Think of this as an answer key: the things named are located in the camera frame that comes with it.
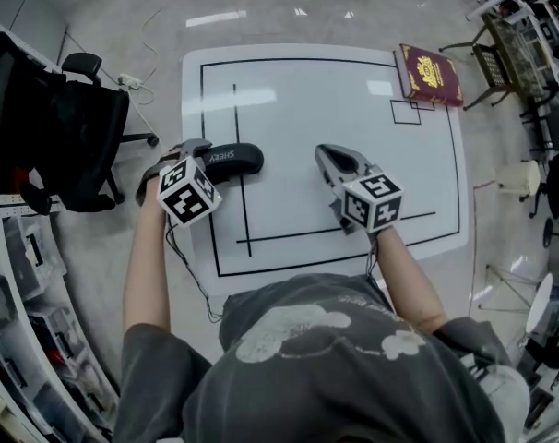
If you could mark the small cream stool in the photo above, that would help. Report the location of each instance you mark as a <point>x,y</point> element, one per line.
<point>519,178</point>

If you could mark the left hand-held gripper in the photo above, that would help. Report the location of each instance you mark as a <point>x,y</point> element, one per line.
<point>187,192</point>

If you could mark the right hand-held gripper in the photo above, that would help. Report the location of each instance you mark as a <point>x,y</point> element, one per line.
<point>372,206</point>

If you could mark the person's grey printed shirt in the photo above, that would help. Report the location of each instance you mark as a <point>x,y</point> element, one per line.
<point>335,372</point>

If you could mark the black glasses case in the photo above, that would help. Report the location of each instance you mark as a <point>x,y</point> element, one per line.
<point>238,162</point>

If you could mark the white shelf with storage bins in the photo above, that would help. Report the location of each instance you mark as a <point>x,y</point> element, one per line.
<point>30,321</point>

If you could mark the metal frame glass table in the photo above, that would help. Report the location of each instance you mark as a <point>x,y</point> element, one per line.
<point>505,58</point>

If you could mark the person's right forearm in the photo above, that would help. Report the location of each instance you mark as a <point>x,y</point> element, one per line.
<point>408,279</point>

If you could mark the person's left forearm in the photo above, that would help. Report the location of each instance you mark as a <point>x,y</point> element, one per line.
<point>148,270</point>

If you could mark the round white side table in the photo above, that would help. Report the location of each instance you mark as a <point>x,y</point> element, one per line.
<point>540,305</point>

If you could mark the maroon hardcover book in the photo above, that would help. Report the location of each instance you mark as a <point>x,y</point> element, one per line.
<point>431,74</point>

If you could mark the black office chair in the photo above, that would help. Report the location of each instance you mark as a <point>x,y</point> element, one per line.
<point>67,127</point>

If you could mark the white power strip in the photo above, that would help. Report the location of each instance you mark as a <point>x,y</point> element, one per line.
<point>131,80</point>

